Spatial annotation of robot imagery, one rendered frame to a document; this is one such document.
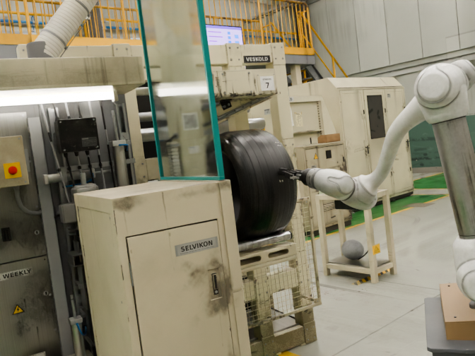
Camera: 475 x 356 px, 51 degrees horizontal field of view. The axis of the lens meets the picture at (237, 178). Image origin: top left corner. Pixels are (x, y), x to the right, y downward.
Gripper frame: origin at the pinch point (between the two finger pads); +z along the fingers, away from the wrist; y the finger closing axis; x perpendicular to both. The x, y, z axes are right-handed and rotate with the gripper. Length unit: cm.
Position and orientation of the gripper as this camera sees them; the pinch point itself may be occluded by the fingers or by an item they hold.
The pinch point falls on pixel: (285, 171)
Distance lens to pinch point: 225.6
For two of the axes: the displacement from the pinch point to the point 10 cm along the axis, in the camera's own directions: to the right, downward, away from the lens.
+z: -5.0, -1.4, 8.5
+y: -8.6, 1.4, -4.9
